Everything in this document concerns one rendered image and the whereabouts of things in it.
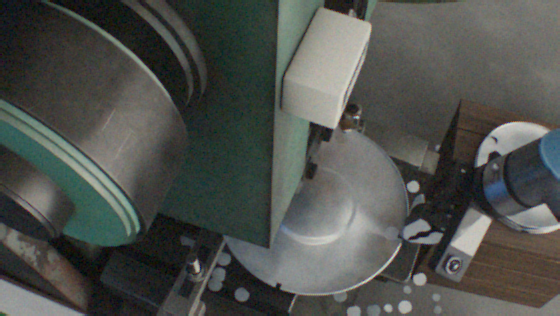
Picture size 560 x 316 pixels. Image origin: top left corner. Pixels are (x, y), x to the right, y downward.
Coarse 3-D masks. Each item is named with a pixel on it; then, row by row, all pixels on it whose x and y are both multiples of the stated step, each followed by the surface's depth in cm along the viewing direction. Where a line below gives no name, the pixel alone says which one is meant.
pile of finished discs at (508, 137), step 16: (496, 128) 153; (512, 128) 154; (528, 128) 154; (544, 128) 154; (496, 144) 152; (512, 144) 152; (480, 160) 149; (544, 208) 144; (512, 224) 143; (528, 224) 142; (544, 224) 142
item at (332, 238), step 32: (320, 160) 102; (352, 160) 102; (384, 160) 102; (320, 192) 98; (352, 192) 99; (384, 192) 99; (288, 224) 96; (320, 224) 96; (352, 224) 97; (384, 224) 97; (256, 256) 94; (288, 256) 94; (320, 256) 94; (352, 256) 94; (384, 256) 94; (288, 288) 92; (320, 288) 92
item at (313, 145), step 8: (312, 128) 82; (320, 128) 83; (328, 128) 85; (312, 136) 81; (320, 136) 85; (328, 136) 85; (312, 144) 81; (320, 144) 89; (312, 152) 84; (312, 160) 87; (304, 168) 82; (312, 168) 82; (304, 176) 83; (312, 176) 83; (296, 192) 86
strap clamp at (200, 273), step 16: (208, 240) 98; (224, 240) 98; (192, 256) 91; (208, 256) 96; (192, 272) 93; (208, 272) 95; (176, 288) 94; (192, 288) 94; (176, 304) 92; (192, 304) 93
